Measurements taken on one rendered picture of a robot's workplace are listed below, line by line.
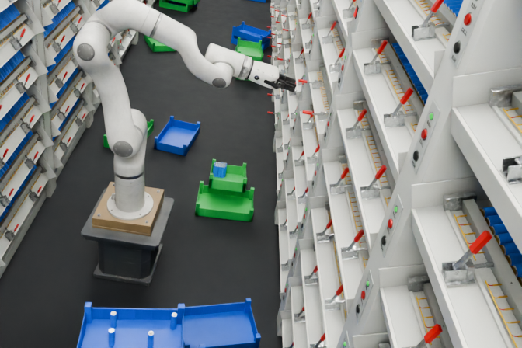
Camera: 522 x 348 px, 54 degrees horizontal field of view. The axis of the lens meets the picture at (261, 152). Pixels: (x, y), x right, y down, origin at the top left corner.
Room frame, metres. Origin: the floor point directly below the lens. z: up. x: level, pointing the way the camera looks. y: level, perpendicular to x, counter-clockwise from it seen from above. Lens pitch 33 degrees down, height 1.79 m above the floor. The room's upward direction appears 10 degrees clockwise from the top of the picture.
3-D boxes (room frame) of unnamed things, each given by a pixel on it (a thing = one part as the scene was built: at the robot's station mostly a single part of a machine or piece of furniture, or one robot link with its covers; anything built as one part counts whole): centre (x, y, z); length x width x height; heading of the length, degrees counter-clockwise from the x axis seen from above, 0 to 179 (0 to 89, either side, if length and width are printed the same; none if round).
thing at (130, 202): (1.66, 0.51, 0.43); 0.19 x 0.19 x 0.18
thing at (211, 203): (2.17, 0.14, 0.04); 0.30 x 0.20 x 0.08; 95
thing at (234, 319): (1.37, 0.04, 0.04); 0.30 x 0.20 x 0.08; 109
